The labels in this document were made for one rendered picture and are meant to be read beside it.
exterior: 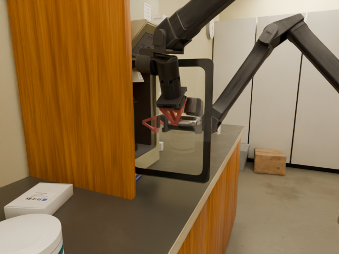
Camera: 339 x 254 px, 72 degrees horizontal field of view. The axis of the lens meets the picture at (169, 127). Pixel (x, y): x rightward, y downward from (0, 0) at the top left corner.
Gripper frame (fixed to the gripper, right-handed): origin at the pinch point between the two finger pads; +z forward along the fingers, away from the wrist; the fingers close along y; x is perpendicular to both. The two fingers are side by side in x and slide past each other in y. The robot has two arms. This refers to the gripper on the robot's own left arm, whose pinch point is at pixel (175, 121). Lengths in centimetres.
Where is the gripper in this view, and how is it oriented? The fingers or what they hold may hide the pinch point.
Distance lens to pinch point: 71.7
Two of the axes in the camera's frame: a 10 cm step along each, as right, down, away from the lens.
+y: -3.0, 5.9, -7.5
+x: 9.4, 0.7, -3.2
